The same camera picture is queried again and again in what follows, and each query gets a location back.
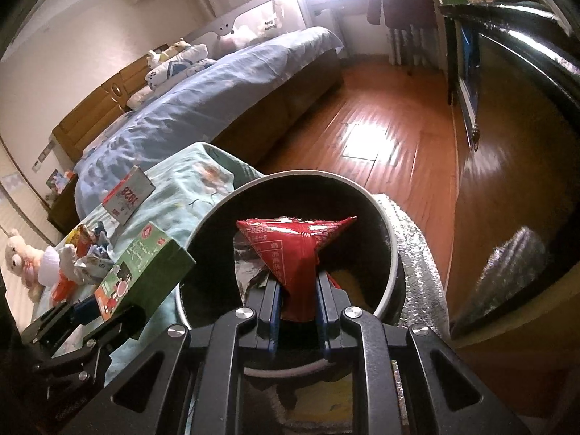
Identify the grey crib rail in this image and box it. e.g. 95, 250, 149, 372
188, 0, 313, 62

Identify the grey box with red label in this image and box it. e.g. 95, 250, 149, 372
102, 166, 156, 226

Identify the wall radiator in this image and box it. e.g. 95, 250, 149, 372
387, 27, 442, 66

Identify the silver foil mat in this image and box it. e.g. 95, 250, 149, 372
372, 192, 449, 340

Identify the black round trash bin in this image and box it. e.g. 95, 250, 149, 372
174, 170, 406, 381

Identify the cream plush toy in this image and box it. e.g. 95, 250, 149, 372
146, 38, 191, 66

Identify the bed with blue duvet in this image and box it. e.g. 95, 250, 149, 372
74, 26, 345, 218

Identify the dark wooden nightstand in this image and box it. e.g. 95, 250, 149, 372
45, 172, 81, 234

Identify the white pillow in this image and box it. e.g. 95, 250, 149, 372
126, 85, 156, 109

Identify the teal floral blanket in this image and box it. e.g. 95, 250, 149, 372
43, 142, 268, 372

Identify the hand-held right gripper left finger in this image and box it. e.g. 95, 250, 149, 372
59, 275, 284, 435

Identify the blue patterned pillow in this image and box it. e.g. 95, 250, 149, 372
145, 44, 217, 91

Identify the wooden headboard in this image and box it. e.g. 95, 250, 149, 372
51, 44, 170, 164

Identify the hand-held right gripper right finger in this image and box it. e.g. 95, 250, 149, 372
316, 271, 532, 435

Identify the red snack packet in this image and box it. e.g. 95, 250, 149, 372
233, 215, 357, 322

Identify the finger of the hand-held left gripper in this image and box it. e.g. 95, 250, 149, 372
20, 297, 99, 349
33, 306, 146, 376

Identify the wall socket panel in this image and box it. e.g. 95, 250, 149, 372
34, 142, 56, 173

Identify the cream teddy bear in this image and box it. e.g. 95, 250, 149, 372
4, 229, 46, 302

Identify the pile of wrappers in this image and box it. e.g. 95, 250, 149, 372
52, 220, 121, 304

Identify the green carton box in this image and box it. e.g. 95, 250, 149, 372
94, 221, 196, 322

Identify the black glossy cabinet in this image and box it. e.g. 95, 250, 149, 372
437, 2, 580, 340

